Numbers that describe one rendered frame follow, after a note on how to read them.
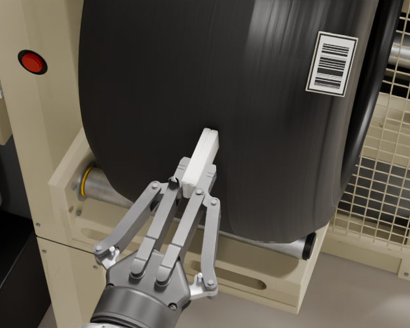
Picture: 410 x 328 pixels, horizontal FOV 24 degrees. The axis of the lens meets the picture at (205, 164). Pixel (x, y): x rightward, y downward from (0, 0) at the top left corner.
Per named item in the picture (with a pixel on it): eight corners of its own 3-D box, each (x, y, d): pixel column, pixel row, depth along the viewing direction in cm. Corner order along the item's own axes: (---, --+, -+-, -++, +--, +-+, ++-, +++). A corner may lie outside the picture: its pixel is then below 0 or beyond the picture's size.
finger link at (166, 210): (146, 293, 91) (132, 289, 92) (183, 198, 97) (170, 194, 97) (142, 276, 88) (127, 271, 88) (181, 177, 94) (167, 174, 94)
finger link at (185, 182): (189, 199, 96) (182, 197, 96) (212, 144, 100) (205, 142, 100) (187, 183, 94) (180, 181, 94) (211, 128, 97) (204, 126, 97)
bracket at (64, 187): (54, 225, 140) (45, 183, 132) (155, 51, 164) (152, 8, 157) (75, 232, 139) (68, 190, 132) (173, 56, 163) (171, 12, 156)
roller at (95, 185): (88, 186, 142) (75, 200, 138) (90, 160, 140) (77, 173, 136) (313, 251, 134) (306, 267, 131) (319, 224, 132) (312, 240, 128)
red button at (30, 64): (23, 69, 133) (19, 54, 131) (28, 61, 134) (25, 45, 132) (41, 75, 133) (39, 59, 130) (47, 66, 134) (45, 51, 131)
